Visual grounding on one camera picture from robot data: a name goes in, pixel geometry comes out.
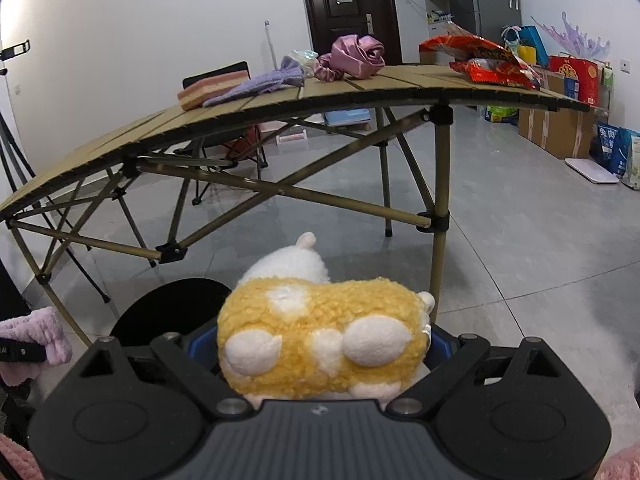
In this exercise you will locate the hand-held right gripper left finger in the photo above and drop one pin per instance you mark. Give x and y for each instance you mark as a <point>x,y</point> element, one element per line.
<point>205,352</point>

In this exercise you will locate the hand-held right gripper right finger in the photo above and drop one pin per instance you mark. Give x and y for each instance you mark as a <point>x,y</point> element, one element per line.
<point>440,350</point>

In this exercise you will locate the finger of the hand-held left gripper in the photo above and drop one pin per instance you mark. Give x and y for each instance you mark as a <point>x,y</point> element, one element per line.
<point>27,353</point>

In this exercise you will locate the pink fluffy headband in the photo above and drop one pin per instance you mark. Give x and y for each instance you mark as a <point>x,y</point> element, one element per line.
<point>45,330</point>

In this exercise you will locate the black round trash bin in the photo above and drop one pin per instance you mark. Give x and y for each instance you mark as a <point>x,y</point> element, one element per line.
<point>165,310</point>

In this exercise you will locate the yellow plush toy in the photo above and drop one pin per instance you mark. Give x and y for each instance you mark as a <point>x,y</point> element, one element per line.
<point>300,340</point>

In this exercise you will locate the iridescent plastic bag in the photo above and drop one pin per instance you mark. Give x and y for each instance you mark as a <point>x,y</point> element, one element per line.
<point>305,57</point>

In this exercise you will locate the person's left leg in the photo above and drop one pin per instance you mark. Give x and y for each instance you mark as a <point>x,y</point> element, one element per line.
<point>20,460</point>

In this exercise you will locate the person's leg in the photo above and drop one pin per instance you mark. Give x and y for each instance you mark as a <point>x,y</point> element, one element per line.
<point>622,467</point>
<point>20,460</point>

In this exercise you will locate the black tripod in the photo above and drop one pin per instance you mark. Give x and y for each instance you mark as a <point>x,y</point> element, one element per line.
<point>10,160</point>

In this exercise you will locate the person's right leg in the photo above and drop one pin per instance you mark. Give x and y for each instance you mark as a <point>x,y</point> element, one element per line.
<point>622,467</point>

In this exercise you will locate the tan folding camping table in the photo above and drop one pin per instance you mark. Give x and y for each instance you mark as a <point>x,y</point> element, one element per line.
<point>200,125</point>

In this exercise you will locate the white bathroom scale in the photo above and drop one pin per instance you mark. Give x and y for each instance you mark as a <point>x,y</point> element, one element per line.
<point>592,171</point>

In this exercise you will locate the green pet food bag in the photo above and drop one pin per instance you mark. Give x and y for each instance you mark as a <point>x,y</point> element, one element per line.
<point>501,114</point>

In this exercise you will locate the large taped cardboard box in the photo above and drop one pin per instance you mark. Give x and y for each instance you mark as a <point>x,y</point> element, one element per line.
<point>555,125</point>

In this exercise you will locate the blue pet food bag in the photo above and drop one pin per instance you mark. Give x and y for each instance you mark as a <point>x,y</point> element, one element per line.
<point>610,150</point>

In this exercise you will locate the white pet food bag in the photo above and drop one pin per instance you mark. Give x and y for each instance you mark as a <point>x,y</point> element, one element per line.
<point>632,160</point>

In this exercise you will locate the purple knit pouch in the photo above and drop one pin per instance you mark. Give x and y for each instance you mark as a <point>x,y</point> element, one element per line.
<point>260,85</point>

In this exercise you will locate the black folding chair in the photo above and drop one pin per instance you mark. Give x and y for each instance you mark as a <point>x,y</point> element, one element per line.
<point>215,77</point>

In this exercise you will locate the low brown cardboard box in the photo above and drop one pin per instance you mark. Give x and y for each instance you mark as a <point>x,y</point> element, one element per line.
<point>432,55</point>

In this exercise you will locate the black phone clamp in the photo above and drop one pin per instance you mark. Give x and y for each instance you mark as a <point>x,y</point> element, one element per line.
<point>15,51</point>

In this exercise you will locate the red gift box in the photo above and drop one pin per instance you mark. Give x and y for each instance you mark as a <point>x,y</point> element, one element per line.
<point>575,80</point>

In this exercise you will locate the large red snack bag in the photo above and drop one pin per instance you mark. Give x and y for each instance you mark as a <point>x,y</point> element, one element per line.
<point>475,50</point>

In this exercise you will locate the pink satin scrunchie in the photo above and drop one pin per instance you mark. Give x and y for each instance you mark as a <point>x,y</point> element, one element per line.
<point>327,69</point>

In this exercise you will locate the pink satin cloth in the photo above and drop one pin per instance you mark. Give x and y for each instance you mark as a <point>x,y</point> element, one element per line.
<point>357,55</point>

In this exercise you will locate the yellow gift bag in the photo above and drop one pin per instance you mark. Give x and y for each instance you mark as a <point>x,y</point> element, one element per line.
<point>525,55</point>

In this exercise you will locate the blue gift bag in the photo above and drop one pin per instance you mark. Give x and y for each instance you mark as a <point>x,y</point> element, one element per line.
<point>532,40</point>

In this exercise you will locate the dark wooden door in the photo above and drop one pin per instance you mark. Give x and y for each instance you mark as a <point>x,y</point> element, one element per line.
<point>350,35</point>

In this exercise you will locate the purple feathery decoration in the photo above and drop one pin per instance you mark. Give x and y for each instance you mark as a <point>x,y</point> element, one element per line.
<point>575,37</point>

